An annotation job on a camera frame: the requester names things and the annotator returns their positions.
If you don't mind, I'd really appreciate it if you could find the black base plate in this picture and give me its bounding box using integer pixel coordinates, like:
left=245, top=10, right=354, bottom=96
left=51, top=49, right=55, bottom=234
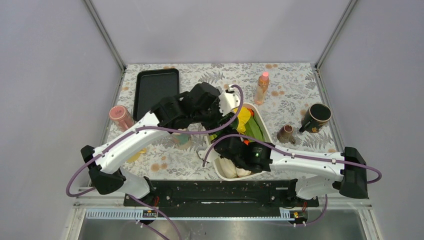
left=123, top=180, right=320, bottom=218

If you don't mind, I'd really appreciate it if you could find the green cucumber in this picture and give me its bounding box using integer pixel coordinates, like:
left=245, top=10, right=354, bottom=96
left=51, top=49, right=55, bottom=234
left=244, top=116, right=264, bottom=142

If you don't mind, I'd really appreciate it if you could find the yellow mug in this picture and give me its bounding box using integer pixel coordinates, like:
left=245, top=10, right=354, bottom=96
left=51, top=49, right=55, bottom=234
left=126, top=148, right=147, bottom=163

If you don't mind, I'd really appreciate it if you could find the yellow napa cabbage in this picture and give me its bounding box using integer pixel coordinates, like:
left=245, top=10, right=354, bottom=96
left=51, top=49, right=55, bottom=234
left=236, top=106, right=254, bottom=134

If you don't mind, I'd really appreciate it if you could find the black gold mug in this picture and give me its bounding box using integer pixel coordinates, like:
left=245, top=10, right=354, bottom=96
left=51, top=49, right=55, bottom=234
left=299, top=103, right=332, bottom=134

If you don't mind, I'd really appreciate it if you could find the floral tablecloth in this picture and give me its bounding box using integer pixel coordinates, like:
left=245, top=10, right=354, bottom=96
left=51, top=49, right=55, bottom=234
left=117, top=62, right=342, bottom=180

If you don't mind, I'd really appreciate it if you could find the green bok choy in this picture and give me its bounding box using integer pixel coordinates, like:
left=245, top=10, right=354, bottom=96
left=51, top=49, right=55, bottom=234
left=231, top=165, right=252, bottom=178

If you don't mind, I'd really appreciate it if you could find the black baking tray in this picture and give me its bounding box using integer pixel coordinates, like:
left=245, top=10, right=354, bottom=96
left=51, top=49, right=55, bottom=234
left=132, top=68, right=180, bottom=121

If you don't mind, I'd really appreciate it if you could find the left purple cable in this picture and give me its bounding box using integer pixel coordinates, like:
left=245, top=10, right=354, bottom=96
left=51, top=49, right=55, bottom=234
left=65, top=84, right=245, bottom=240

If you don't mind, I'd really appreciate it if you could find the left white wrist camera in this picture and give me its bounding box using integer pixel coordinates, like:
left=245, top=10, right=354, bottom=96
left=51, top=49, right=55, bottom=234
left=218, top=92, right=240, bottom=116

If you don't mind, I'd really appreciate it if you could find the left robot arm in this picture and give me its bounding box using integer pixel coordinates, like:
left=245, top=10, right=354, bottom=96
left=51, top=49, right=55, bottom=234
left=85, top=82, right=244, bottom=206

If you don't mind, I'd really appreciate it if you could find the pink upside-down mug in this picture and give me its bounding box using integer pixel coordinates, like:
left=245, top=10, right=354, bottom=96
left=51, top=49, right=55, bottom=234
left=108, top=105, right=135, bottom=132

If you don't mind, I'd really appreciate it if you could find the white green leek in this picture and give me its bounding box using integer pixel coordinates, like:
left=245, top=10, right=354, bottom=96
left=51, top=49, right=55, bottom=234
left=218, top=158, right=238, bottom=179

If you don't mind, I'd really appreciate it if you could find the white vegetable basin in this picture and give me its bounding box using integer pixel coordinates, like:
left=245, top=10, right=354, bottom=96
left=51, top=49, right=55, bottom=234
left=203, top=103, right=278, bottom=182

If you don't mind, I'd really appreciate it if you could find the beige teal upside-down mug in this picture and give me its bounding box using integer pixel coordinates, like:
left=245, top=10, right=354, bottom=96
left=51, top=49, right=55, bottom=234
left=171, top=132, right=192, bottom=150

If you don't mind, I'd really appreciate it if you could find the small brown cup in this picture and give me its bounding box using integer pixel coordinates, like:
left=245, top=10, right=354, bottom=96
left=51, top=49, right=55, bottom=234
left=277, top=124, right=296, bottom=145

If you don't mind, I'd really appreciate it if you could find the pink drink bottle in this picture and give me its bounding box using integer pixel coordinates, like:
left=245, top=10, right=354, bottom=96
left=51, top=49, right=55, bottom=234
left=254, top=71, right=270, bottom=105

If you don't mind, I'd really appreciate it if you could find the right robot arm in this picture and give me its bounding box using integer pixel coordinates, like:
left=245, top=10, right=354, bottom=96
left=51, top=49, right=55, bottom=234
left=210, top=134, right=369, bottom=206

